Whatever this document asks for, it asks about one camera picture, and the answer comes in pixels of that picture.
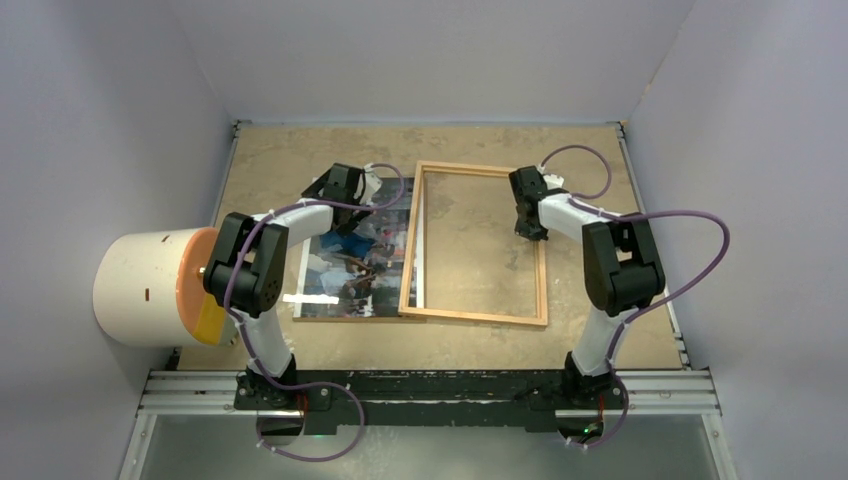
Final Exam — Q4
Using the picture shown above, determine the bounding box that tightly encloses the printed photo sheet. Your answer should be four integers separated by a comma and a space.
293, 178, 414, 317

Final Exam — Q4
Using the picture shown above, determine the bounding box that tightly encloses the wooden picture frame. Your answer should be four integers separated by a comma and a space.
398, 161, 549, 329

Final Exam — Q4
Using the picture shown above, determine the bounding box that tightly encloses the brown backing board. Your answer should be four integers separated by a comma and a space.
292, 316, 427, 324

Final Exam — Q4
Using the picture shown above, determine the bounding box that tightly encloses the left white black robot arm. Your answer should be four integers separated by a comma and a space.
203, 163, 382, 409

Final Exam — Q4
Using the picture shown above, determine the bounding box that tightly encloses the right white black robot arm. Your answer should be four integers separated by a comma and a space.
508, 166, 665, 407

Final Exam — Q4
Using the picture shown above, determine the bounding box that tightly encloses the white cylinder orange lid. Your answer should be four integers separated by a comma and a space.
92, 227, 236, 348

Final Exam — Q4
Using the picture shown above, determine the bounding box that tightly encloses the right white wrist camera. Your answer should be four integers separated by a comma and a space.
538, 168, 564, 191

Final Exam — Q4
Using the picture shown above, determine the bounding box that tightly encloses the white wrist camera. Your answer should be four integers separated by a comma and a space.
359, 164, 383, 205
538, 168, 564, 191

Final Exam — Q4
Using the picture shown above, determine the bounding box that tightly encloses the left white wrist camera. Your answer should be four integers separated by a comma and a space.
359, 164, 383, 205

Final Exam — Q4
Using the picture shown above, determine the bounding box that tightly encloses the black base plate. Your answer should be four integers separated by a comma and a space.
234, 369, 624, 435

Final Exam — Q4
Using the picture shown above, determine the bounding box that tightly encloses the aluminium rail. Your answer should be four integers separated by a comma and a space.
139, 370, 721, 418

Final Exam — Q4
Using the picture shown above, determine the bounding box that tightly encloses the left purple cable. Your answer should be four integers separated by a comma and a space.
223, 162, 406, 463

